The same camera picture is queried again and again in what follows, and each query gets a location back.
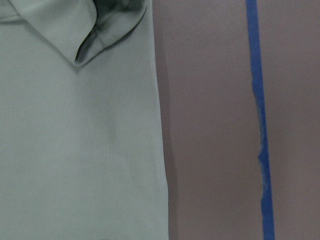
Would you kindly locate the light green long-sleeve shirt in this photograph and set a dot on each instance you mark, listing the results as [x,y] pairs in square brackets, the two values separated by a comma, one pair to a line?
[81,147]

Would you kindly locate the blue tape line lengthwise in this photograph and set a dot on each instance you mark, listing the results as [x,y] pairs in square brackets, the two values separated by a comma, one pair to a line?
[268,227]

